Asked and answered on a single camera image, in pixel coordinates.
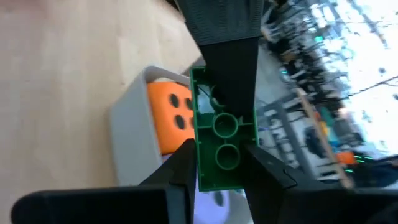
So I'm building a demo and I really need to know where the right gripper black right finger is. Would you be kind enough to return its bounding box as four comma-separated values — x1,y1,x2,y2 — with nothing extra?
243,145,341,224

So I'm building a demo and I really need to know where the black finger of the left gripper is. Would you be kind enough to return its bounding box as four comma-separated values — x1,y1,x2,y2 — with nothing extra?
175,0,265,118

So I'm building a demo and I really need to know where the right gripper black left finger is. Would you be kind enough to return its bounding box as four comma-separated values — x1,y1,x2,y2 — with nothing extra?
102,138,198,224

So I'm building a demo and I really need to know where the purple foam die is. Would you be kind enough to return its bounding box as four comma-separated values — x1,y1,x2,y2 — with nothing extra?
193,183,237,224

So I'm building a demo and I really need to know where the green hollow-underside brick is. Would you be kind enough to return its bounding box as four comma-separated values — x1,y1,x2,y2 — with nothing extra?
189,65,259,192

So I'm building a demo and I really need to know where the orange foam die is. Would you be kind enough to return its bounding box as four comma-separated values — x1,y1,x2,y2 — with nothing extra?
146,81,197,156

